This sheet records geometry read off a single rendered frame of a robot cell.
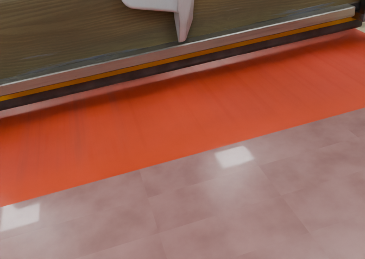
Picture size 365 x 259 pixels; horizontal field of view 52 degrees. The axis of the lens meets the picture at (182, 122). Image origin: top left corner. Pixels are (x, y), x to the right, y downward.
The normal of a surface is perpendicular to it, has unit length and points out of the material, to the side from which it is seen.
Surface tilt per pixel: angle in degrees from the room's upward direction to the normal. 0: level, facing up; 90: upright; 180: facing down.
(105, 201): 0
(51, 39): 90
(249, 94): 0
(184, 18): 104
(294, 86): 0
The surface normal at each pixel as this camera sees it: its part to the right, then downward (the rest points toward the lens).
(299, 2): 0.29, 0.48
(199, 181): -0.11, -0.84
